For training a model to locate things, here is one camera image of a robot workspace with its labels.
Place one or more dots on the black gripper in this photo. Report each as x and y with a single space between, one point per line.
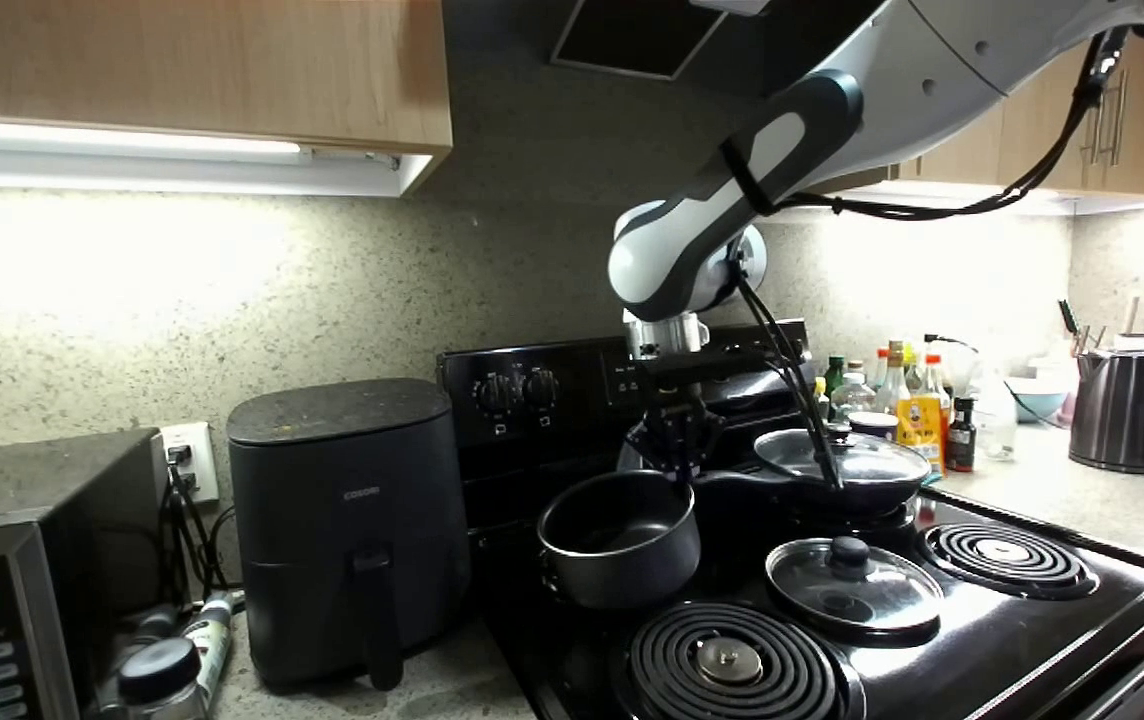
680 392

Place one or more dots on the small black saucepan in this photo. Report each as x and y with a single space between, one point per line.
618 574

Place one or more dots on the small glass pot lid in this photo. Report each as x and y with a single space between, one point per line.
854 592

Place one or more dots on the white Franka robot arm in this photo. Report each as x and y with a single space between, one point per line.
864 94

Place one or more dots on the black electric stove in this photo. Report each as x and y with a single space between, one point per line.
1134 627

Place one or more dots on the large black frying pan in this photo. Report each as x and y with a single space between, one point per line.
758 502

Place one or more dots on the green cap bottle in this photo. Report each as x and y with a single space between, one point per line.
832 376

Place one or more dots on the large glass pan lid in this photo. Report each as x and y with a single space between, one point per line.
864 460

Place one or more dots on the large coil burner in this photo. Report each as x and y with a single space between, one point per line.
733 661

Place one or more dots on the yellow cap oil bottle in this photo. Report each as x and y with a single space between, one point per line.
920 426

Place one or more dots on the small dark glass bottle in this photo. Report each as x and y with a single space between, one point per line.
961 446

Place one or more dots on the black air fryer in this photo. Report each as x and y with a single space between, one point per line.
344 532

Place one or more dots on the medium coil burner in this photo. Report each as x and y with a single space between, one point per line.
1013 560

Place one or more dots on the light blue bowl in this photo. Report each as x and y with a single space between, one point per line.
1037 405

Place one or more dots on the grey range hood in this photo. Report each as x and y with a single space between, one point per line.
624 34

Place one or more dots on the black electric kettle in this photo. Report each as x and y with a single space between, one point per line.
1134 414

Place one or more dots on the silver metal can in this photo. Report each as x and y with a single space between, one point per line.
215 642

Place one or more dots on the under cabinet light strip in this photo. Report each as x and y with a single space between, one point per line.
133 160

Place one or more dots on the black silver microwave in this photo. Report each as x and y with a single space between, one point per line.
13 532

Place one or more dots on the white wall outlet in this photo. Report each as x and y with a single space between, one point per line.
197 442

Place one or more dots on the wide wooden wall cabinet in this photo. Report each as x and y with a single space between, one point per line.
197 65

